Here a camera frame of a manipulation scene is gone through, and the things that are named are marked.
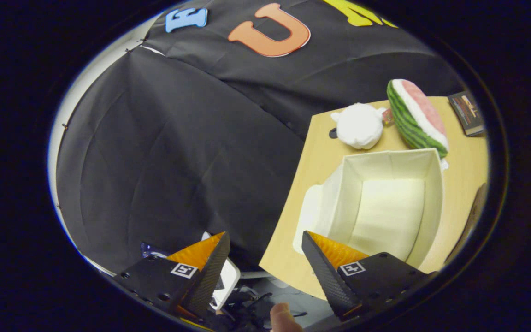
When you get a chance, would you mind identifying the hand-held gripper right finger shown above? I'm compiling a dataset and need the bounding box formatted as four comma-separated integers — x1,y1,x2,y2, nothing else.
301,231,433,322

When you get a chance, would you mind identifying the white plush toy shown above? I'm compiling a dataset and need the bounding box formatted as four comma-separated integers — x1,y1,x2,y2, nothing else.
330,102,388,150

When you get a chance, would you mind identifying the dark screen device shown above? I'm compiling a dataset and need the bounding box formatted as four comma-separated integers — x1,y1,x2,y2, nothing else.
140,242,170,260

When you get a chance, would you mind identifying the white flat device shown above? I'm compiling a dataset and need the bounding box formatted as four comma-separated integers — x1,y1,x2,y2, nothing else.
201,232,242,310

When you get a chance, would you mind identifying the grey fabric storage box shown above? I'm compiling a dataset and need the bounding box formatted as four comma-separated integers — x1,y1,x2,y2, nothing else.
292,148,446,273

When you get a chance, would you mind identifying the black cable bundle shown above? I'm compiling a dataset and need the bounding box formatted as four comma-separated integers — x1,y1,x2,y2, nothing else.
222,290,307,331

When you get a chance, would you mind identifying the watermelon slice plush toy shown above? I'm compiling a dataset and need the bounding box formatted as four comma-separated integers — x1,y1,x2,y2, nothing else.
386,78,450,170

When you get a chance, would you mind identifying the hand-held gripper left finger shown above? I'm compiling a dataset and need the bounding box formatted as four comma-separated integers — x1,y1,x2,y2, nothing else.
111,231,231,321

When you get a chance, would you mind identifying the black cover book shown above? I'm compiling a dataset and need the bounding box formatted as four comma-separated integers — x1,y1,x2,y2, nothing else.
448,91,485,137

